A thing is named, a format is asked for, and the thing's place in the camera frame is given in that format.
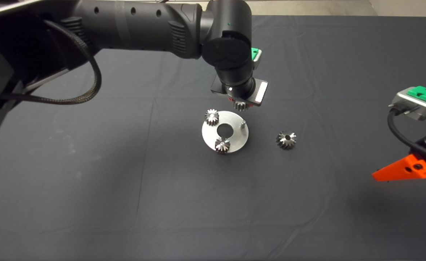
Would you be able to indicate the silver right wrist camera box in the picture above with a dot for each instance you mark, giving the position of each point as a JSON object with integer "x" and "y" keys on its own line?
{"x": 410, "y": 105}

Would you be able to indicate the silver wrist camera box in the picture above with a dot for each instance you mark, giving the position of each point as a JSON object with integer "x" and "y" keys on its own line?
{"x": 410, "y": 105}
{"x": 258, "y": 59}

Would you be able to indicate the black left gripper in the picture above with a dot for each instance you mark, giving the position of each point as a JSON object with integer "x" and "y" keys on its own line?
{"x": 234, "y": 87}

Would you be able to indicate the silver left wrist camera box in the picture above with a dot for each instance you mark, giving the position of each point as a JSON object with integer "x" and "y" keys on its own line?
{"x": 258, "y": 59}

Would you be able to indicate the dark grey table cloth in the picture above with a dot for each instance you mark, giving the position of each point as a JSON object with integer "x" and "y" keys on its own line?
{"x": 213, "y": 203}

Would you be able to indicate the large steel gear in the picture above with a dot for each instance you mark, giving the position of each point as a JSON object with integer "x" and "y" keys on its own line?
{"x": 291, "y": 145}

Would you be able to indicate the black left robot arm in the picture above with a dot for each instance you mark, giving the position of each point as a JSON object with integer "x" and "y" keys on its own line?
{"x": 144, "y": 25}

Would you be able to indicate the green left camera mount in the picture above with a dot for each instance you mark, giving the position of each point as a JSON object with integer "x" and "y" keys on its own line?
{"x": 254, "y": 53}

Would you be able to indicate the round metal plate with pins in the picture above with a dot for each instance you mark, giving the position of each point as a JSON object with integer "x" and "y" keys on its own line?
{"x": 236, "y": 140}

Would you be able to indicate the small steel gear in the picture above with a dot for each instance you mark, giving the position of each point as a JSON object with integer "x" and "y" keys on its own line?
{"x": 224, "y": 148}
{"x": 241, "y": 106}
{"x": 212, "y": 119}

